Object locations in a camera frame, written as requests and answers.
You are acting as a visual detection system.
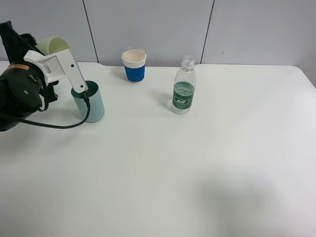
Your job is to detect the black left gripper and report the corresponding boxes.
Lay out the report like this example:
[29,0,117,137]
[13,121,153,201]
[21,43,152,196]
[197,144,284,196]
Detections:
[0,21,59,103]

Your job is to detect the pale green plastic cup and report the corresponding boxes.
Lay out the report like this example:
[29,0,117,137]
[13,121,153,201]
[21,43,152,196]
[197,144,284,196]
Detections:
[36,37,72,55]

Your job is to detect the clear bottle green label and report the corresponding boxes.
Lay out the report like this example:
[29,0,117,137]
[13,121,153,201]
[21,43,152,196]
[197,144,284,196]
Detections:
[171,56,197,115]

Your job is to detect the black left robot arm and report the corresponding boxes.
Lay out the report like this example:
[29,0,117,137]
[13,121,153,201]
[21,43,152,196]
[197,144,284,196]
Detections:
[0,21,58,119]

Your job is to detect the teal plastic cup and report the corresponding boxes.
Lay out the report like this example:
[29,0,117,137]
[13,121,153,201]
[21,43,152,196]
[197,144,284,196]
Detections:
[71,80,105,123]

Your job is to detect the blue sleeved paper cup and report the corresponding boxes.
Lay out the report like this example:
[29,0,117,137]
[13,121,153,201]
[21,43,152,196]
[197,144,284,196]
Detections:
[121,48,147,83]

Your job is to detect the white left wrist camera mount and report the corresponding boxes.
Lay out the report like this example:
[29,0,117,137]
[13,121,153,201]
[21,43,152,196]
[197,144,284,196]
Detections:
[24,49,88,93]

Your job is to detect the black left camera cable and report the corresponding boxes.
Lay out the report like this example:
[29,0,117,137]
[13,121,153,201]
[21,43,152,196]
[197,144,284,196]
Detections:
[0,74,91,129]

